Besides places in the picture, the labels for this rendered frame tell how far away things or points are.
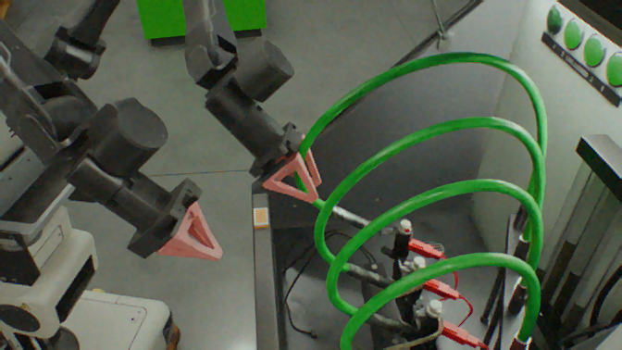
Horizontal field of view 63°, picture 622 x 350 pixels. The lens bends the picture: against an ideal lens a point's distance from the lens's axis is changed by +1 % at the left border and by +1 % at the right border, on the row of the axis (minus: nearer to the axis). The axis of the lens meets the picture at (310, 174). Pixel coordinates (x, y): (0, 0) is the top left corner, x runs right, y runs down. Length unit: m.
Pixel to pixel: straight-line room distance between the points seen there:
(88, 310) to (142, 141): 1.40
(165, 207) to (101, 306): 1.31
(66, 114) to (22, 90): 0.05
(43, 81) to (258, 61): 0.25
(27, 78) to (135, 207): 0.18
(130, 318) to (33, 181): 0.78
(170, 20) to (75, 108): 3.52
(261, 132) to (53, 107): 0.25
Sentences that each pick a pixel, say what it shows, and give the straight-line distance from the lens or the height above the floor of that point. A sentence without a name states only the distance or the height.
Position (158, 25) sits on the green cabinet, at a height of 0.18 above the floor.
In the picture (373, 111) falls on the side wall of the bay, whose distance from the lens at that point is 1.06.
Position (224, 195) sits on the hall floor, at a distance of 2.61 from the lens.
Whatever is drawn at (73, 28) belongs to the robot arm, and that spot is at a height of 1.31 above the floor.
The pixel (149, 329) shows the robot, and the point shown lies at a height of 0.27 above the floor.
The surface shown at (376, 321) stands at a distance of 0.73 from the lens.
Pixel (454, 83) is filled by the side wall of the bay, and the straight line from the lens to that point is 1.08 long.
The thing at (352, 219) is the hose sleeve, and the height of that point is 1.15.
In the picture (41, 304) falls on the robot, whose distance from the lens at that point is 1.29.
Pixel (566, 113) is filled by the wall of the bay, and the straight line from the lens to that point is 0.94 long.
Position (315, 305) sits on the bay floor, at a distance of 1.09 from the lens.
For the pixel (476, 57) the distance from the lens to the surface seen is 0.68.
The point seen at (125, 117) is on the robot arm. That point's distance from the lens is 0.56.
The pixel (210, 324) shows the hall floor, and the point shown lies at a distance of 2.10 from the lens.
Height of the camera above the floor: 1.71
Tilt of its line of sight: 39 degrees down
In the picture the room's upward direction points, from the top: straight up
